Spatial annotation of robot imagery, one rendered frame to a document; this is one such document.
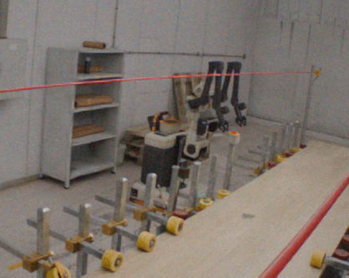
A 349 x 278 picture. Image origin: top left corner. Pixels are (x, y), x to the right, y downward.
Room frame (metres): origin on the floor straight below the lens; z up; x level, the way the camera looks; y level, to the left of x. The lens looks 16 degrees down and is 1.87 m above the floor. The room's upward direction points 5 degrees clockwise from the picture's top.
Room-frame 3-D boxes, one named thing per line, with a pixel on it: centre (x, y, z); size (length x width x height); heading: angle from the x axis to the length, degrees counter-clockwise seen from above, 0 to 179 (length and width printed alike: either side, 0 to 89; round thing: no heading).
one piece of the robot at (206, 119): (4.53, -0.76, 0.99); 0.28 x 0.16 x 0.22; 145
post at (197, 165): (2.68, -0.42, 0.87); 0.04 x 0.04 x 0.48; 55
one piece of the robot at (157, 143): (4.75, -0.45, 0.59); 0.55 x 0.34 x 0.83; 145
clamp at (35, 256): (1.63, 0.30, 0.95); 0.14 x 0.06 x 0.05; 145
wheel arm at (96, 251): (1.85, 0.21, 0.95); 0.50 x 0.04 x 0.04; 55
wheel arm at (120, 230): (2.06, 0.07, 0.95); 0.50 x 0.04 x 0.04; 55
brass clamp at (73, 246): (1.84, 0.16, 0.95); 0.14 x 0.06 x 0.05; 145
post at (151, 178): (2.27, -0.14, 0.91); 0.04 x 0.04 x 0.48; 55
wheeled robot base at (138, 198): (4.70, -0.52, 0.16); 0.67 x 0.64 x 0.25; 55
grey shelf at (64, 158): (5.49, 0.54, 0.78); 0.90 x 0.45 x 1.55; 145
